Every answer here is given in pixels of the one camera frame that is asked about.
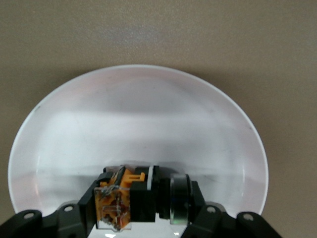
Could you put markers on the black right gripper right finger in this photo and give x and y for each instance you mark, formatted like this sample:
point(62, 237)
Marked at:
point(213, 223)

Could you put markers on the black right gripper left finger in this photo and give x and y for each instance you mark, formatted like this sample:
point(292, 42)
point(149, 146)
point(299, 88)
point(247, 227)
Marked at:
point(74, 218)

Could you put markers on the orange push-button switch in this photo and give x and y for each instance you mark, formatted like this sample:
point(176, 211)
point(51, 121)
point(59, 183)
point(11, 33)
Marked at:
point(138, 203)

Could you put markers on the pink round plate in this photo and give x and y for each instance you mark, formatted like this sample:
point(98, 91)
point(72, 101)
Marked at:
point(138, 119)

